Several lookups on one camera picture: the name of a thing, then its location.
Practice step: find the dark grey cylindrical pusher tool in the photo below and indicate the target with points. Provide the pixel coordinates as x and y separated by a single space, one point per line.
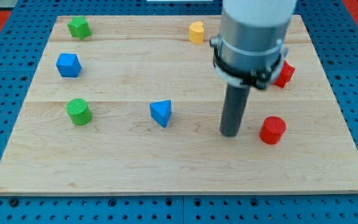
233 109

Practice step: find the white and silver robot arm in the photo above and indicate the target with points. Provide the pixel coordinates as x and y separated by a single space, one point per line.
248 52

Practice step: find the blue triangle block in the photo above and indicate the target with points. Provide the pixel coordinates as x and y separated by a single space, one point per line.
161 112

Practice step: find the red cylinder block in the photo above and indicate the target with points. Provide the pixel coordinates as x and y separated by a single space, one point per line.
272 130

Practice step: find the red star block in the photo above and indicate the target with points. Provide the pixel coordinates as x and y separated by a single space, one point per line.
285 75

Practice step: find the yellow heart block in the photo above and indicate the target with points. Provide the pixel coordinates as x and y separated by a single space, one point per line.
196 33

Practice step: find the light wooden board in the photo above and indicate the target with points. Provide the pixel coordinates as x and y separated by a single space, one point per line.
130 62

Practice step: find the green cylinder block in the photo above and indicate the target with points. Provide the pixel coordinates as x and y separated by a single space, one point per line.
78 111

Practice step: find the blue cube block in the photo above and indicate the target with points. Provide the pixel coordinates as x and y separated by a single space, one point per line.
68 65

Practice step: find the green star block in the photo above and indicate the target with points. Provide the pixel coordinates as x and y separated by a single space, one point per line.
79 27

